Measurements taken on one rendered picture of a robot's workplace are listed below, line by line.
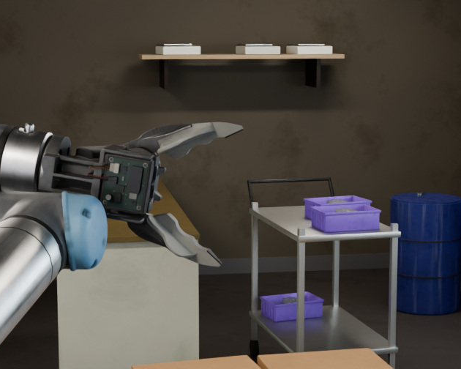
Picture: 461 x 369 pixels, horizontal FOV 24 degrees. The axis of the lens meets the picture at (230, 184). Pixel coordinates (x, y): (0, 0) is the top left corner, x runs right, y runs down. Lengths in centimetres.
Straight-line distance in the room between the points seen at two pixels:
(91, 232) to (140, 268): 486
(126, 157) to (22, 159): 11
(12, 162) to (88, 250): 15
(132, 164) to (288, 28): 730
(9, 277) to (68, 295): 498
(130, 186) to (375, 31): 750
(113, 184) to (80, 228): 9
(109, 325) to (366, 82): 348
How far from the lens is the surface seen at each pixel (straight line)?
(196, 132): 113
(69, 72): 818
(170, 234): 115
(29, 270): 96
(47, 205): 104
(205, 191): 835
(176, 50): 782
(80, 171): 113
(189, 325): 601
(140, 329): 598
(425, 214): 723
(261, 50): 792
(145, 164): 109
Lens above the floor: 190
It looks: 8 degrees down
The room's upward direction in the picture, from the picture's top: straight up
